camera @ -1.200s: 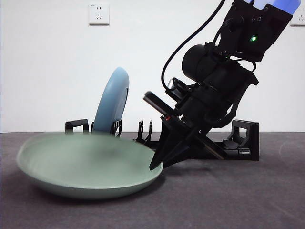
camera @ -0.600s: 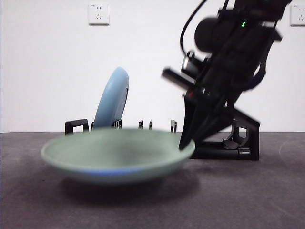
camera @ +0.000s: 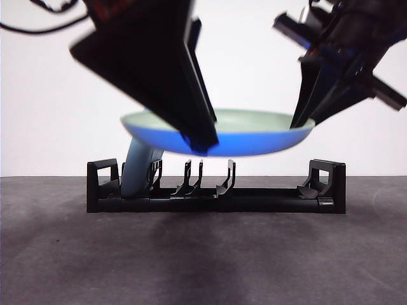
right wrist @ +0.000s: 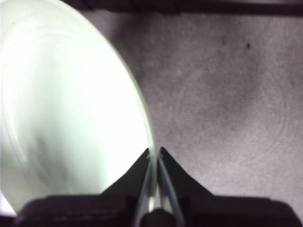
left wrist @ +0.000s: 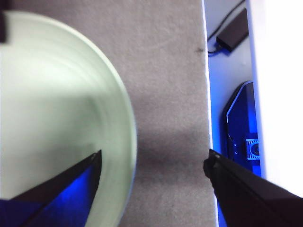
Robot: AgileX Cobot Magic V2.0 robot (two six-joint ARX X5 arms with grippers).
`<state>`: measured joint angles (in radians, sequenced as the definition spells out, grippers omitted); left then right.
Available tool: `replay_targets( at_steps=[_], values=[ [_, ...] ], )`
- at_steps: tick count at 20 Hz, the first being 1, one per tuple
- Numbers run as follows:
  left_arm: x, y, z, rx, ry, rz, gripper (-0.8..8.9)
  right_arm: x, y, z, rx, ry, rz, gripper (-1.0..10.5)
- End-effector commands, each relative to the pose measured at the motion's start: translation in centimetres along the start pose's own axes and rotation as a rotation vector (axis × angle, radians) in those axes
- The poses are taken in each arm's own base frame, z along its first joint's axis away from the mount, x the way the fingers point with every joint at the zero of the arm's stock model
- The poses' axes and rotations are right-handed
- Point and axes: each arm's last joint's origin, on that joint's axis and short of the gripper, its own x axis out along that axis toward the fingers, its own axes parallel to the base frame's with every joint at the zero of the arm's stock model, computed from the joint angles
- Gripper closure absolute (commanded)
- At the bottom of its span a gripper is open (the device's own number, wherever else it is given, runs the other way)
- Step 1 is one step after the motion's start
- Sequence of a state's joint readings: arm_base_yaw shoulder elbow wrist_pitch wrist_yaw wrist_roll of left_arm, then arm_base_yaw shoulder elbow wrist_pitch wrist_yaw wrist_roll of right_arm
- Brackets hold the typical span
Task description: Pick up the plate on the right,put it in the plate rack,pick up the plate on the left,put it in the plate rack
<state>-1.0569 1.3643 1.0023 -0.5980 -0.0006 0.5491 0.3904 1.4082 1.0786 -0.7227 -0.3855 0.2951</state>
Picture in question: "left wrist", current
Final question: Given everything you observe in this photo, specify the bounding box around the pale green round plate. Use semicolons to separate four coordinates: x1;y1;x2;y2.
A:
0;11;138;227

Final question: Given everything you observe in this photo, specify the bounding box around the black power adapter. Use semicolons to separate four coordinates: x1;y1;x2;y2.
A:
215;8;249;52

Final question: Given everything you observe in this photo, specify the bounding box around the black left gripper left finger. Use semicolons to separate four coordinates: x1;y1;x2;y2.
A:
0;149;102;227

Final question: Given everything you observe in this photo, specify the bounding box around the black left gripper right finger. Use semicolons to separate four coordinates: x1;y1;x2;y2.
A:
203;148;303;227

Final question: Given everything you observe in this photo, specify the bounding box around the black adapter cable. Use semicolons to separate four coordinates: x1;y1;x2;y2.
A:
207;0;247;54

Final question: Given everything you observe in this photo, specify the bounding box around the black plastic plate rack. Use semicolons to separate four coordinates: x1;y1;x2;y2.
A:
0;9;8;44

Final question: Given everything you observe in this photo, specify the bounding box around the black computer tower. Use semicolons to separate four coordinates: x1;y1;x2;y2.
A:
220;80;267;178

